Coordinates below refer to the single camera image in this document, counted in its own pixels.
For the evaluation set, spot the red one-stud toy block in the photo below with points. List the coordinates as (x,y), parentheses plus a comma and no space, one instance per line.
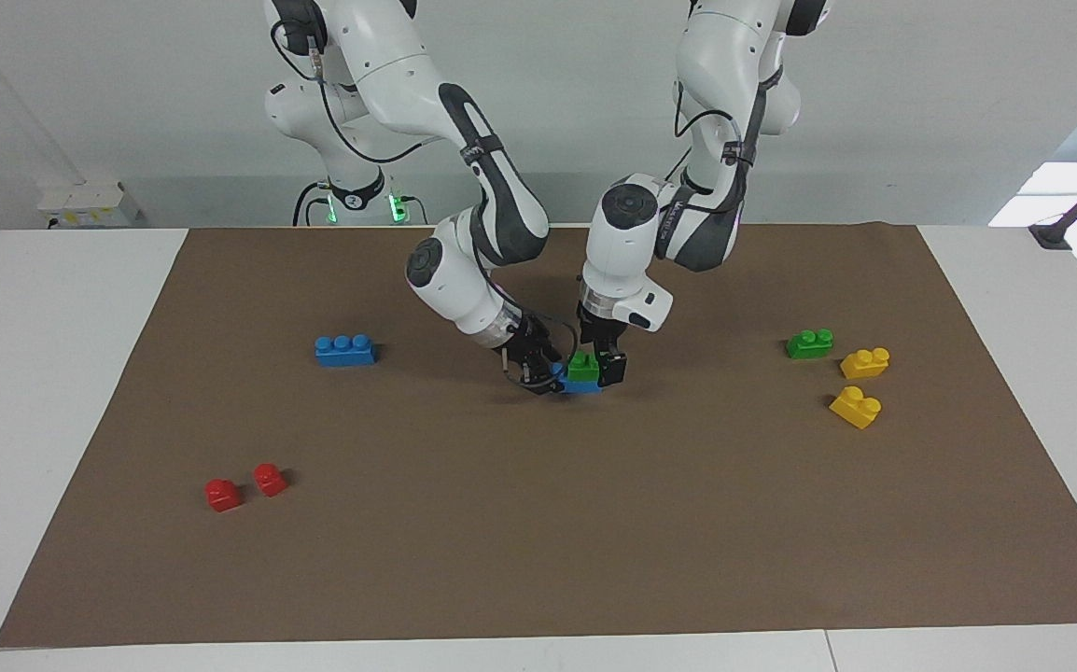
(270,481)
(223,496)

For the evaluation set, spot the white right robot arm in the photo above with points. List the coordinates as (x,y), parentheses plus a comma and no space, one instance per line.
(501,205)

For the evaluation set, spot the green two-stud toy block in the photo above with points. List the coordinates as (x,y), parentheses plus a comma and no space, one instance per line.
(809,344)
(583,368)

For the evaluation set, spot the white wall outlet box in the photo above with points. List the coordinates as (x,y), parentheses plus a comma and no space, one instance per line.
(90,203)

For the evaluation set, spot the yellow two-stud toy block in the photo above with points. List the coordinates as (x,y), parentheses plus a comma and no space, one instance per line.
(865,363)
(856,408)

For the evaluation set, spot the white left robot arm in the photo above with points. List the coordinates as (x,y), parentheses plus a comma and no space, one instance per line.
(622,252)

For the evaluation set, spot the blue three-stud toy block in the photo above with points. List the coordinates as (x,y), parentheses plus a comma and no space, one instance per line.
(344,352)
(580,386)

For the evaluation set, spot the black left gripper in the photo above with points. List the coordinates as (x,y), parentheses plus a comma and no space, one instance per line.
(602,334)

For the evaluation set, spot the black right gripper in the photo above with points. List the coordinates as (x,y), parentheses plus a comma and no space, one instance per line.
(527,345)

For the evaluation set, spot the brown table mat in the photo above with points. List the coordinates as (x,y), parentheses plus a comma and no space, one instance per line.
(538,523)

